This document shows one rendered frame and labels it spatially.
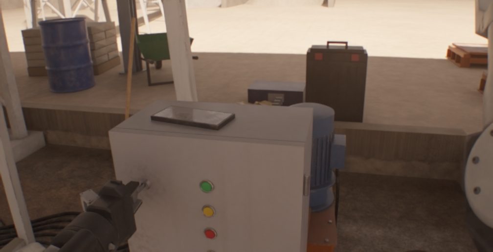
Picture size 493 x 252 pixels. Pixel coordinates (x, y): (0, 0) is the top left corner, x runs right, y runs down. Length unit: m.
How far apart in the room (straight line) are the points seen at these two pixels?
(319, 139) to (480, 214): 1.26
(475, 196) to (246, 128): 0.54
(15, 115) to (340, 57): 3.15
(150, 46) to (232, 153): 4.05
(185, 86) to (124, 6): 4.19
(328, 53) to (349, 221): 1.38
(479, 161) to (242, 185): 0.52
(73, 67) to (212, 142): 4.28
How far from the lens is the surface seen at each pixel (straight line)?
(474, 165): 0.27
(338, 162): 1.56
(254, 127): 0.75
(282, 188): 0.71
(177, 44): 1.35
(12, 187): 2.21
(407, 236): 2.61
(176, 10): 1.33
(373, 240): 2.52
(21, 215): 2.30
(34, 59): 6.29
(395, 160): 3.24
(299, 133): 0.72
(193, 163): 0.73
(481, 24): 0.42
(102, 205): 0.68
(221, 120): 0.76
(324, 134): 1.49
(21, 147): 4.12
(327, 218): 1.59
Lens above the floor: 1.52
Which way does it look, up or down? 19 degrees down
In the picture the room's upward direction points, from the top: 1 degrees counter-clockwise
